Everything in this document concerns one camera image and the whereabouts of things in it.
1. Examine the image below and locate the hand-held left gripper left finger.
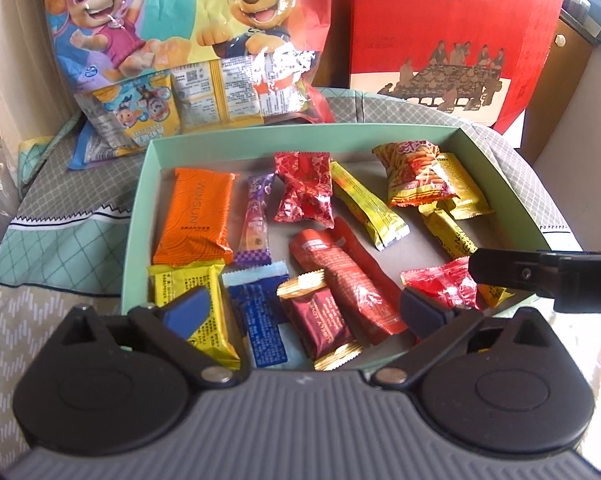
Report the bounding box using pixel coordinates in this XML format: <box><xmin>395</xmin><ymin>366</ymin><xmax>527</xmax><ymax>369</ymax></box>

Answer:
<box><xmin>55</xmin><ymin>285</ymin><xmax>241</xmax><ymax>389</ymax></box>

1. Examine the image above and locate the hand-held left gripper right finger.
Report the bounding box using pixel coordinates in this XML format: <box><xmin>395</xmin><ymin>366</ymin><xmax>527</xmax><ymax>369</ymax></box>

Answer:
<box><xmin>370</xmin><ymin>287</ymin><xmax>553</xmax><ymax>391</ymax></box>

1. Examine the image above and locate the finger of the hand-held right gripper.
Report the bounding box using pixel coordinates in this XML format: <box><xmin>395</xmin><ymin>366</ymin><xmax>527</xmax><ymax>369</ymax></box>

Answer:
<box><xmin>467</xmin><ymin>247</ymin><xmax>562</xmax><ymax>301</ymax></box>

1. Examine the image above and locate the small yellow snack packet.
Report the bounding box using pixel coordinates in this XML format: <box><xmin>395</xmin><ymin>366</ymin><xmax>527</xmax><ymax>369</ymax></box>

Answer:
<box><xmin>148</xmin><ymin>262</ymin><xmax>242</xmax><ymax>372</ymax></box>

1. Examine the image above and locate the small red candy packet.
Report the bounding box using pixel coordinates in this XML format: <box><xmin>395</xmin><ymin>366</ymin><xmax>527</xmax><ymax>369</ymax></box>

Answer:
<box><xmin>399</xmin><ymin>256</ymin><xmax>486</xmax><ymax>311</ymax></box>

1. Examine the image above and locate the yellow cheese stick packet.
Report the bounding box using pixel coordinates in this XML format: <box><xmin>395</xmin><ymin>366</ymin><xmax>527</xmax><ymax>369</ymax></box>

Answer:
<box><xmin>417</xmin><ymin>205</ymin><xmax>516</xmax><ymax>309</ymax></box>

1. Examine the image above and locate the green cardboard box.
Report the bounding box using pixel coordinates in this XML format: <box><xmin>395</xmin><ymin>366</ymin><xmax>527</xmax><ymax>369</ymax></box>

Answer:
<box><xmin>120</xmin><ymin>122</ymin><xmax>584</xmax><ymax>374</ymax></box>

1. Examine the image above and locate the long red sausage packet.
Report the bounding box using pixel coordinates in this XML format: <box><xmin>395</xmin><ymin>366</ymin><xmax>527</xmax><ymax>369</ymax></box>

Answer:
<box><xmin>288</xmin><ymin>217</ymin><xmax>416</xmax><ymax>346</ymax></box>

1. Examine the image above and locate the orange snack packet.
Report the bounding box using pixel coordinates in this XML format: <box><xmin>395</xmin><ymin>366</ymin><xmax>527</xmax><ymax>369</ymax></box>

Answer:
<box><xmin>152</xmin><ymin>167</ymin><xmax>240</xmax><ymax>267</ymax></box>

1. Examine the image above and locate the yellow square snack packet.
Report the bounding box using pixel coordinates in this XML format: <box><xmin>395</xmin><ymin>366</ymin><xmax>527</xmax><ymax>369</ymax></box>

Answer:
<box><xmin>433</xmin><ymin>152</ymin><xmax>496</xmax><ymax>221</ymax></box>

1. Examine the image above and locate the dark red gold wafer packet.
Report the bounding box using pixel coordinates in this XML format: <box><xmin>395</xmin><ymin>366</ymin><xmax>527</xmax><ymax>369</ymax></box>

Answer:
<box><xmin>277</xmin><ymin>270</ymin><xmax>364</xmax><ymax>372</ymax></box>

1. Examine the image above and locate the purple candy packet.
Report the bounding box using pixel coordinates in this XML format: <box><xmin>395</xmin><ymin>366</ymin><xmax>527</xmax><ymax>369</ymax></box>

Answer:
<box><xmin>233</xmin><ymin>172</ymin><xmax>276</xmax><ymax>267</ymax></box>

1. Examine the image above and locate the yellow green stick packet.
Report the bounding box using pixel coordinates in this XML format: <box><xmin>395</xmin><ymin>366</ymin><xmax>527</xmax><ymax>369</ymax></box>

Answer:
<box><xmin>329</xmin><ymin>160</ymin><xmax>411</xmax><ymax>252</ymax></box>

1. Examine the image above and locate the orange red noodle snack bag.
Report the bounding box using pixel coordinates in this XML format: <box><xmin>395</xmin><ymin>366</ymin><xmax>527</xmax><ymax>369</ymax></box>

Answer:
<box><xmin>372</xmin><ymin>141</ymin><xmax>459</xmax><ymax>209</ymax></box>

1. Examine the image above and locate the red foil snack packet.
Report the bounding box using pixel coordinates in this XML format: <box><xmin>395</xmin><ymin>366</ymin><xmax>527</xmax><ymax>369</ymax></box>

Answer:
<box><xmin>273</xmin><ymin>151</ymin><xmax>335</xmax><ymax>229</ymax></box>

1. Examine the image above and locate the grey green patterned tablecloth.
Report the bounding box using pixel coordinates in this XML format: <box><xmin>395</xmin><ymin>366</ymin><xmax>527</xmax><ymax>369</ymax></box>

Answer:
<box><xmin>0</xmin><ymin>87</ymin><xmax>588</xmax><ymax>466</ymax></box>

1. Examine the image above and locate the brown wooden cabinet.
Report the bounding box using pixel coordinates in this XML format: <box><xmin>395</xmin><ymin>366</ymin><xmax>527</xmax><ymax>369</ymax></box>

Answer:
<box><xmin>523</xmin><ymin>15</ymin><xmax>599</xmax><ymax>161</ymax></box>

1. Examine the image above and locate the blue silver snack packet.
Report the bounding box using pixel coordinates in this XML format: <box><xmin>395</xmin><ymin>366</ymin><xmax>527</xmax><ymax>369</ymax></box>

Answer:
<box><xmin>68</xmin><ymin>122</ymin><xmax>132</xmax><ymax>171</ymax></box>

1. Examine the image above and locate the light blue yellow packet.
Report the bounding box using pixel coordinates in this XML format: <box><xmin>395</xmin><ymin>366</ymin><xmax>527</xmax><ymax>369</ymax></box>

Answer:
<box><xmin>19</xmin><ymin>110</ymin><xmax>89</xmax><ymax>184</ymax></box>

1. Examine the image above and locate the red gift box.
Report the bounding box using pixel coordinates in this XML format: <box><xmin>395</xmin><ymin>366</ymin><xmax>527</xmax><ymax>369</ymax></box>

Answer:
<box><xmin>347</xmin><ymin>0</ymin><xmax>566</xmax><ymax>136</ymax></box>

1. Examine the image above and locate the white lace curtain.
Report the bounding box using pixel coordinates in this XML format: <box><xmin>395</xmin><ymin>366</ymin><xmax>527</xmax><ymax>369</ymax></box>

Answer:
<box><xmin>0</xmin><ymin>0</ymin><xmax>46</xmax><ymax>241</ymax></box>

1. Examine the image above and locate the cartoon dog snack bag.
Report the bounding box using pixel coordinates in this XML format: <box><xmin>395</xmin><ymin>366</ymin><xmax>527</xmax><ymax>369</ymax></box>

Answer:
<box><xmin>38</xmin><ymin>0</ymin><xmax>337</xmax><ymax>154</ymax></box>

